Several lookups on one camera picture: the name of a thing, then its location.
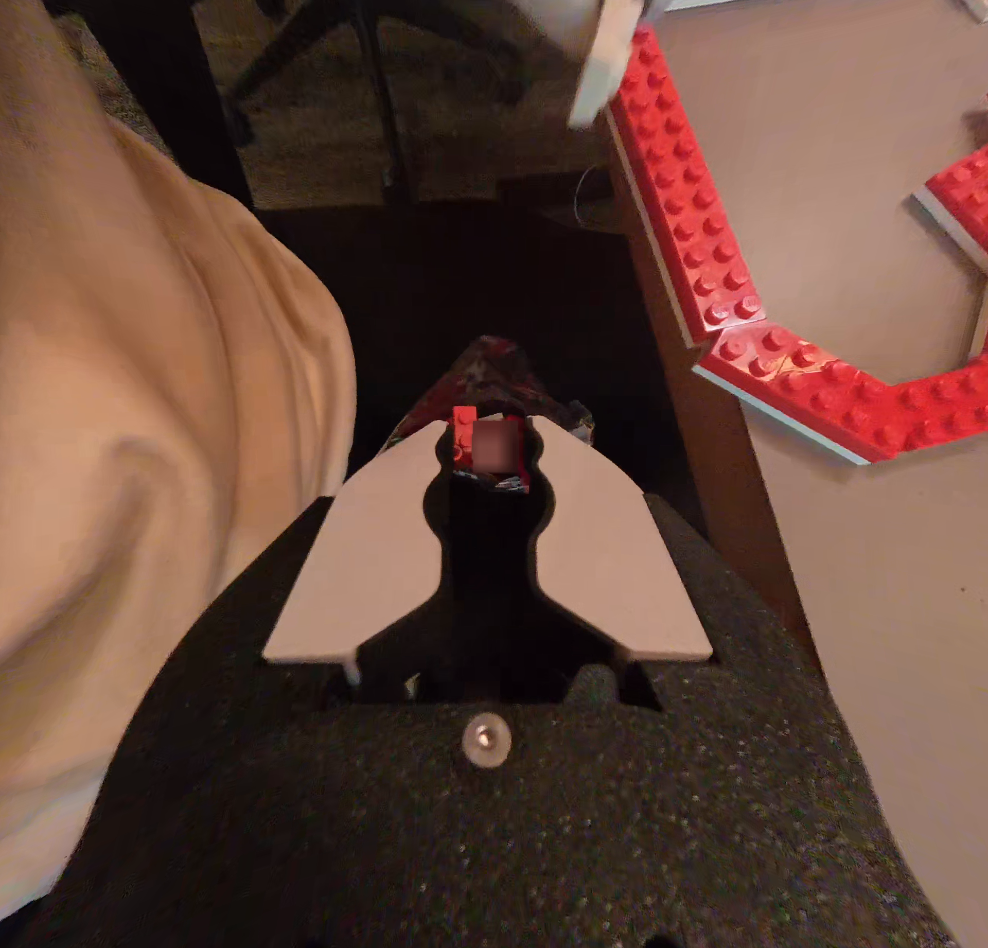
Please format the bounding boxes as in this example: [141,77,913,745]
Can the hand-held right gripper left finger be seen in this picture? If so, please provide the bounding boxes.
[262,420,464,687]

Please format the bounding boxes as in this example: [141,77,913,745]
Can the black chair base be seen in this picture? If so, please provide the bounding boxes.
[224,0,534,192]

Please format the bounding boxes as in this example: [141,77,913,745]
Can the beige desk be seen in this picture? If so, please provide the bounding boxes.
[602,0,988,948]

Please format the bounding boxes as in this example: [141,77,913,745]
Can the dark printed bag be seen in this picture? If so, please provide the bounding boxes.
[382,334,597,495]

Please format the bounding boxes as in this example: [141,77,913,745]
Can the small red brick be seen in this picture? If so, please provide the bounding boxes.
[451,405,535,495]

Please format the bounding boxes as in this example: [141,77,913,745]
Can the red brick frame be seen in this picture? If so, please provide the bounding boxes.
[606,0,988,466]

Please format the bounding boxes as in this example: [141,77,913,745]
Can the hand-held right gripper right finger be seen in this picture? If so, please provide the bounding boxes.
[525,415,715,663]

